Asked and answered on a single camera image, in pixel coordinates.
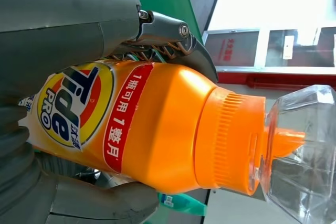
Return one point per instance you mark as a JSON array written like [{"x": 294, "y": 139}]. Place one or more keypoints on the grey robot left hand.
[{"x": 66, "y": 17}]

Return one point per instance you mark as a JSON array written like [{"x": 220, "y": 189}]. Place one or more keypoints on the orange detergent bottle clear cap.
[{"x": 171, "y": 128}]

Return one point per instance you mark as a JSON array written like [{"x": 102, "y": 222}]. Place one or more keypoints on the white framed sign board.
[{"x": 236, "y": 48}]

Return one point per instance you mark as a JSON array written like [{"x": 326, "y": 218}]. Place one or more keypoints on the teal plastic container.
[{"x": 183, "y": 204}]

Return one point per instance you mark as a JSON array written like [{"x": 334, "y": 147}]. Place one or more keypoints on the white paper notice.
[{"x": 288, "y": 47}]

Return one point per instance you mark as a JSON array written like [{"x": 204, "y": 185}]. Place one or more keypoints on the white framed glass panel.
[{"x": 309, "y": 52}]

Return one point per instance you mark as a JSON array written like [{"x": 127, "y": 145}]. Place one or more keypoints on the red rail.
[{"x": 275, "y": 80}]

